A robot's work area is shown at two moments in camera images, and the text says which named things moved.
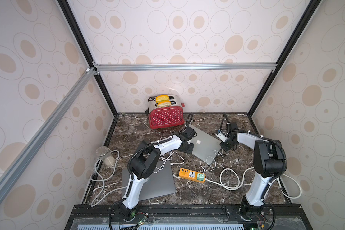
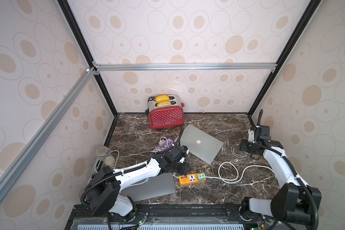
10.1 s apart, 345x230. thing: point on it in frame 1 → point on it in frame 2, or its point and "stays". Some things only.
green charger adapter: [200, 177] stays
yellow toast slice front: [164, 104] stays
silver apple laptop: [205, 146] stays
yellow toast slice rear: [161, 98] stays
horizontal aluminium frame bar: [104, 67] stays
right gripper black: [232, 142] → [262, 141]
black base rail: [189, 217] stays
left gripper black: [190, 150] → [184, 169]
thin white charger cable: [214, 161] → [235, 154]
